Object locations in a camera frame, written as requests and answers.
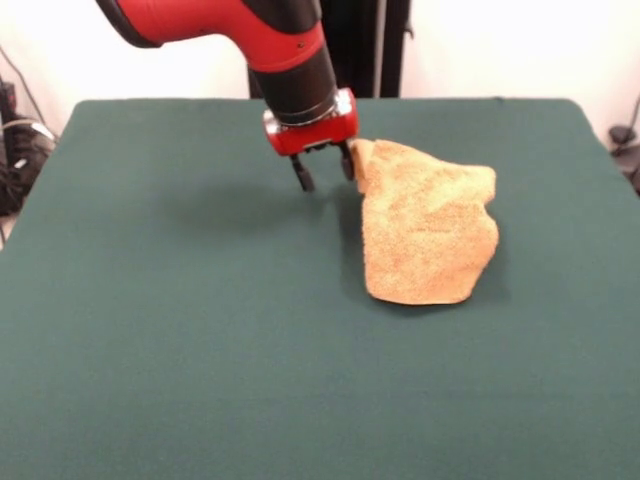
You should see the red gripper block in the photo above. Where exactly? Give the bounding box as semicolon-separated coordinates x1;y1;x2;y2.
263;88;360;193

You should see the orange terry towel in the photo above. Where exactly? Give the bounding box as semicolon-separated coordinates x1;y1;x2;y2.
349;138;500;306

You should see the dark green table cloth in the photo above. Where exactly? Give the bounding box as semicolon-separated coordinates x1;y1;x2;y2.
0;97;640;480

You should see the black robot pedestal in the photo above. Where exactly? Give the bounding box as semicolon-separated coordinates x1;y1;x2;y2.
247;0;414;100

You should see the bundle of black cables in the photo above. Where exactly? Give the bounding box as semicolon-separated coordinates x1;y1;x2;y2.
0;117;57;217

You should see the black power strip red switch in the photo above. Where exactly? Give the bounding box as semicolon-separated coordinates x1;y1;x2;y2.
0;79;19;124

